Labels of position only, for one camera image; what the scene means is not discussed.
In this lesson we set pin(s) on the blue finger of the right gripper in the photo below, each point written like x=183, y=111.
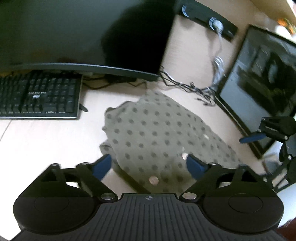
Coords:
x=256, y=136

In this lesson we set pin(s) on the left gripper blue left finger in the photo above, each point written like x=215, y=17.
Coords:
x=89, y=174

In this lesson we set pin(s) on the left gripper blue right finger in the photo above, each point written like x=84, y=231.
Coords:
x=208, y=175

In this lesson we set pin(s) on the brown polka dot garment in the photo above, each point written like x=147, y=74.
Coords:
x=146, y=140

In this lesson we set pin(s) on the black keyboard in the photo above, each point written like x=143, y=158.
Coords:
x=40, y=95

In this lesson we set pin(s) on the large black curved monitor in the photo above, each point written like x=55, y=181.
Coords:
x=124, y=38

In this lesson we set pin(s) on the black power strip on wall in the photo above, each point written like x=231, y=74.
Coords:
x=205, y=16

